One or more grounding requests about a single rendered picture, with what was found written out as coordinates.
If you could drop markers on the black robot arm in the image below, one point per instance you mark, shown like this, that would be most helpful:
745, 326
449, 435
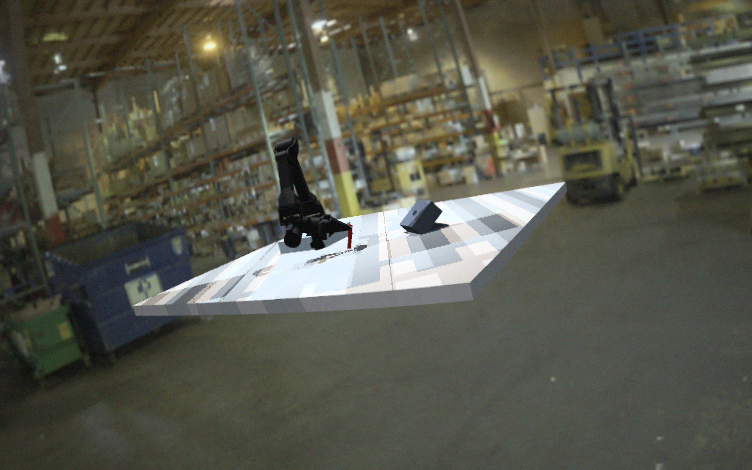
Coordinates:
289, 204

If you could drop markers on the dark grey square panel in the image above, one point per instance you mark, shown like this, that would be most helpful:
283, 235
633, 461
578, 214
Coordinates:
421, 218

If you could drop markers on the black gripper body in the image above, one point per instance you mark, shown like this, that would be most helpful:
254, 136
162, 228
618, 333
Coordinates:
317, 224

